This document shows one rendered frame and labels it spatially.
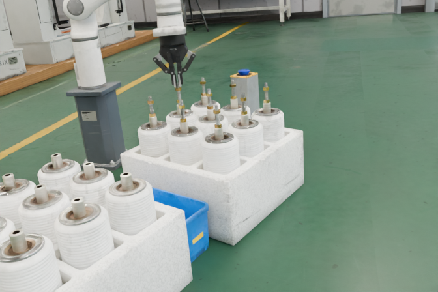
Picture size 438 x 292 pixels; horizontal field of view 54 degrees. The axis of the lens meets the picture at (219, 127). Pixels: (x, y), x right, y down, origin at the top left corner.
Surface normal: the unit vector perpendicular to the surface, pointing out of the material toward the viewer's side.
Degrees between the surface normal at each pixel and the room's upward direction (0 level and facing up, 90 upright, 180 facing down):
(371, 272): 0
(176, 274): 90
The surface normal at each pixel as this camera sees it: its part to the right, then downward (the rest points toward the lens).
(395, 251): -0.08, -0.94
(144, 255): 0.81, 0.13
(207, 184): -0.60, 0.31
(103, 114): 0.45, 0.22
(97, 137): -0.28, 0.34
